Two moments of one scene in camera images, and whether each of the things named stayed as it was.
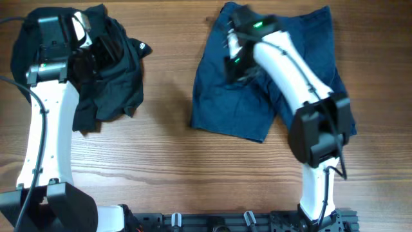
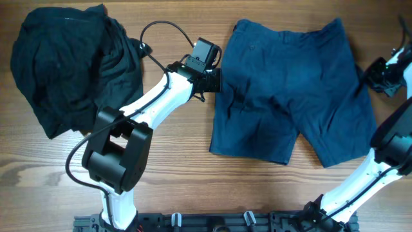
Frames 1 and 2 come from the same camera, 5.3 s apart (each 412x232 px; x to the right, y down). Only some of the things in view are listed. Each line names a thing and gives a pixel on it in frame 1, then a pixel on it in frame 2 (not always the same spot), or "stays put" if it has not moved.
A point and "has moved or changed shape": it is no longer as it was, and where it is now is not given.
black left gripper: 111,55 → 216,85
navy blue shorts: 247,111 has moved or changed shape
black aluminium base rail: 344,221 stays put
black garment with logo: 116,87 stays put
